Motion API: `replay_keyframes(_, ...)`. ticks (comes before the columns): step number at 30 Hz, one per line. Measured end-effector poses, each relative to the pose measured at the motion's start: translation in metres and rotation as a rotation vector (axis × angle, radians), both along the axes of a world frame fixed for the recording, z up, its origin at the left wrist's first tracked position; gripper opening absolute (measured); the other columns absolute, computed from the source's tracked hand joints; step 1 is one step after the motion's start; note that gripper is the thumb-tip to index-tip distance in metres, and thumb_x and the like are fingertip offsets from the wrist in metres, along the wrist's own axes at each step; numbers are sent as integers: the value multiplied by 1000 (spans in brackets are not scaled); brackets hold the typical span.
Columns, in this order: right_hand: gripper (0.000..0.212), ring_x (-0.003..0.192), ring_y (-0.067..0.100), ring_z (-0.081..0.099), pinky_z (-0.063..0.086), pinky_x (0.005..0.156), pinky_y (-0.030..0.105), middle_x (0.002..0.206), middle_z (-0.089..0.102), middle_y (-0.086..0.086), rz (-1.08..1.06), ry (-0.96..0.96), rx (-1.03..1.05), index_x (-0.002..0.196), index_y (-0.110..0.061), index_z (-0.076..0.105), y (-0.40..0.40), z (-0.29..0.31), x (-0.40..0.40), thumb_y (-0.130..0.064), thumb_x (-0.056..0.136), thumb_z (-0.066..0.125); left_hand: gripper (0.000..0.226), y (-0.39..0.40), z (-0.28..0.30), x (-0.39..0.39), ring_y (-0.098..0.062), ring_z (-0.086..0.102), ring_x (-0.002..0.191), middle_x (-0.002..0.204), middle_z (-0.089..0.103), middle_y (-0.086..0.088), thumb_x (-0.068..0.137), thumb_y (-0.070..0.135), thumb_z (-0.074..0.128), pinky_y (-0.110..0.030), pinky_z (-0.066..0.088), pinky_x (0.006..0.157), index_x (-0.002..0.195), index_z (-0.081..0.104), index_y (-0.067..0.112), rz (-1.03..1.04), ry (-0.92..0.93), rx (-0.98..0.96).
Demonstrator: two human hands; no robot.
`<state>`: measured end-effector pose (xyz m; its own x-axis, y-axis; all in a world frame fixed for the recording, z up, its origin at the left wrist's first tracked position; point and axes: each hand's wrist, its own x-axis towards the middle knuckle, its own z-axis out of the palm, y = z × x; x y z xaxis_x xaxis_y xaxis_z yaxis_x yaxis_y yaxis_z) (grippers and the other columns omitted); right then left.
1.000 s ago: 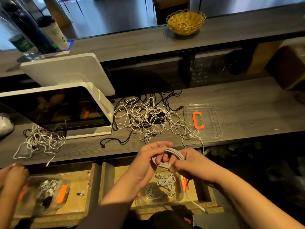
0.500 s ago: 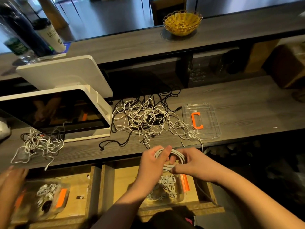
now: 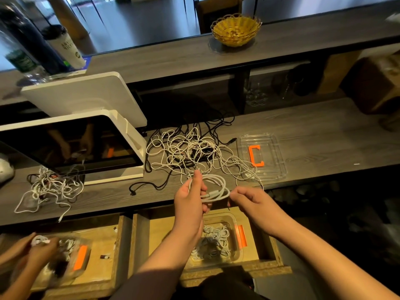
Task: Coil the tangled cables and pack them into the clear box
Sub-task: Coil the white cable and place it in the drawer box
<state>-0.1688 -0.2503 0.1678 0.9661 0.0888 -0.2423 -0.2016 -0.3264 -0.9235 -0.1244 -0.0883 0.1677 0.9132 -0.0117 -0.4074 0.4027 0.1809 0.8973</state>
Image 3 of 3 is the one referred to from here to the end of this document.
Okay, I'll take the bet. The clear plastic water bottle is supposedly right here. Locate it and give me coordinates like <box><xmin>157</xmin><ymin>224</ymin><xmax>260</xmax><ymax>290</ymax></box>
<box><xmin>0</xmin><ymin>31</ymin><xmax>48</xmax><ymax>85</ymax></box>

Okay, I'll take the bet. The clear container drawer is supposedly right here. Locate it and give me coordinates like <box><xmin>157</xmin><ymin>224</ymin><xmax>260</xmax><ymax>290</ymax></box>
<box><xmin>184</xmin><ymin>212</ymin><xmax>249</xmax><ymax>266</ymax></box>
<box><xmin>19</xmin><ymin>234</ymin><xmax>91</xmax><ymax>288</ymax></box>

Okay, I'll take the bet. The clear lid orange handle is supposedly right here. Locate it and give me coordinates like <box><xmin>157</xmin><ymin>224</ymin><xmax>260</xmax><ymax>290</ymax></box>
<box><xmin>236</xmin><ymin>133</ymin><xmax>288</xmax><ymax>182</ymax></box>

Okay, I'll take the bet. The white customer display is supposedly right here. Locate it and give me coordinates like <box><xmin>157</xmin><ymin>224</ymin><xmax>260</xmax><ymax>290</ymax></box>
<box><xmin>20</xmin><ymin>72</ymin><xmax>148</xmax><ymax>128</ymax></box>

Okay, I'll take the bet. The person's right hand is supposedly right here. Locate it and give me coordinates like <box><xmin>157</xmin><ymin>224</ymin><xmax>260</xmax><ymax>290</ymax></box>
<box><xmin>228</xmin><ymin>186</ymin><xmax>295</xmax><ymax>238</ymax></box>

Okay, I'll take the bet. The white touchscreen monitor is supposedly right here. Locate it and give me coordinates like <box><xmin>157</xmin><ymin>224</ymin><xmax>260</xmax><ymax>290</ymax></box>
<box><xmin>0</xmin><ymin>109</ymin><xmax>148</xmax><ymax>186</ymax></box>

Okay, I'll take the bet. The black coiled cable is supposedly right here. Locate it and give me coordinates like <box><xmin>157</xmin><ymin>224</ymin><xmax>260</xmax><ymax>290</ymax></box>
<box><xmin>50</xmin><ymin>259</ymin><xmax>68</xmax><ymax>278</ymax></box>

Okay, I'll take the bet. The white paper coffee cup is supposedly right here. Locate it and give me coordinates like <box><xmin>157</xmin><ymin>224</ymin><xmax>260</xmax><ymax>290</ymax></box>
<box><xmin>42</xmin><ymin>25</ymin><xmax>87</xmax><ymax>70</ymax></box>

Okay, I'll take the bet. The flat cardboard sheet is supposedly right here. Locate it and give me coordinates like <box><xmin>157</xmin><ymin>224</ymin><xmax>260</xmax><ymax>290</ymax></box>
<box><xmin>319</xmin><ymin>52</ymin><xmax>360</xmax><ymax>96</ymax></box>

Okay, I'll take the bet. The white headset device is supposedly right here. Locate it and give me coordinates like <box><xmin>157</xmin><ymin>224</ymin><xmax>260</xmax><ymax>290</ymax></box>
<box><xmin>0</xmin><ymin>153</ymin><xmax>15</xmax><ymax>184</ymax></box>

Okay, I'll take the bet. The yellow woven basket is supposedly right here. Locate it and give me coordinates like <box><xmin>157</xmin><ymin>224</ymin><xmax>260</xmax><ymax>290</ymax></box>
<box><xmin>210</xmin><ymin>13</ymin><xmax>263</xmax><ymax>48</ymax></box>

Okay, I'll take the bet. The bundle of black cables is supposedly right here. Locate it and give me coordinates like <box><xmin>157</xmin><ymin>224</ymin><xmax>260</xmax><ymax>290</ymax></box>
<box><xmin>187</xmin><ymin>115</ymin><xmax>237</xmax><ymax>148</ymax></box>

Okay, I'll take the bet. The person's left forearm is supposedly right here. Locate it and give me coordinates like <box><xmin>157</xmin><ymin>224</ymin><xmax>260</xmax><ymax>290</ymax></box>
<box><xmin>109</xmin><ymin>231</ymin><xmax>204</xmax><ymax>300</ymax></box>

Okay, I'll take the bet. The person's left hand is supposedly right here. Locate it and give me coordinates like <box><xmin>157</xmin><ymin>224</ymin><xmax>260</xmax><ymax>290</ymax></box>
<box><xmin>174</xmin><ymin>170</ymin><xmax>213</xmax><ymax>244</ymax></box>

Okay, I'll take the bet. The another person's forearm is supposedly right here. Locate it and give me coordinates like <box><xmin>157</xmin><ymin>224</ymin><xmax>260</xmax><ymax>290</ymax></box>
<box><xmin>0</xmin><ymin>264</ymin><xmax>40</xmax><ymax>300</ymax></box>

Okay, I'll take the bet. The brown cardboard box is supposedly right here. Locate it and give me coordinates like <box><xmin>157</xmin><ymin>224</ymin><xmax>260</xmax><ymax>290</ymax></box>
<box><xmin>359</xmin><ymin>53</ymin><xmax>400</xmax><ymax>115</ymax></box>

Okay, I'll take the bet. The wooden drawer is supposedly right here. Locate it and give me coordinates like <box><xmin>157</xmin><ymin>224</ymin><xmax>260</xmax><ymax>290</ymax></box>
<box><xmin>0</xmin><ymin>214</ymin><xmax>133</xmax><ymax>300</ymax></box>
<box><xmin>128</xmin><ymin>206</ymin><xmax>293</xmax><ymax>288</ymax></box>

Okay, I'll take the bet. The person's right forearm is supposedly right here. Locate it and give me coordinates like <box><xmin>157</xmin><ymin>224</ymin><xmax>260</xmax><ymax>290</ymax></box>
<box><xmin>275</xmin><ymin>215</ymin><xmax>398</xmax><ymax>300</ymax></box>

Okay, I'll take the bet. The round wooden table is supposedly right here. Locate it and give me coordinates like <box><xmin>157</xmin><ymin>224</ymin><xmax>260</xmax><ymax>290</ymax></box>
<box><xmin>47</xmin><ymin>0</ymin><xmax>88</xmax><ymax>41</ymax></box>

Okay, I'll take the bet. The grey wooden bar counter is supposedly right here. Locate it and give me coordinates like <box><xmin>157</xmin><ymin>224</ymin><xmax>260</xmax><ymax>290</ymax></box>
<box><xmin>0</xmin><ymin>0</ymin><xmax>400</xmax><ymax>107</ymax></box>

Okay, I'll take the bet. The black thermos bottle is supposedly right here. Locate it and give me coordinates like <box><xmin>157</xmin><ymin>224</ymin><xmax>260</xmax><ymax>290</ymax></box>
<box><xmin>0</xmin><ymin>3</ymin><xmax>70</xmax><ymax>75</ymax></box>

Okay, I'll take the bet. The brown wooden chair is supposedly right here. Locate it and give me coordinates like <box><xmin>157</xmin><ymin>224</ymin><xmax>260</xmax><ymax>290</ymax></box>
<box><xmin>195</xmin><ymin>0</ymin><xmax>243</xmax><ymax>34</ymax></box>

